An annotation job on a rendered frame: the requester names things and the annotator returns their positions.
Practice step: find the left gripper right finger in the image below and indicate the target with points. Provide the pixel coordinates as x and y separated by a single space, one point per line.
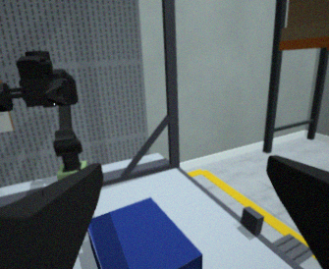
304 192

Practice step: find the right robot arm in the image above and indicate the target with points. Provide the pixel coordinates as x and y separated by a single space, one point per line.
35 68

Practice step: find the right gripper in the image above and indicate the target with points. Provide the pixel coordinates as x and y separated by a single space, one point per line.
60 93

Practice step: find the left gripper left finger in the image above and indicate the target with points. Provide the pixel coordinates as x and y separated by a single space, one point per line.
46 229

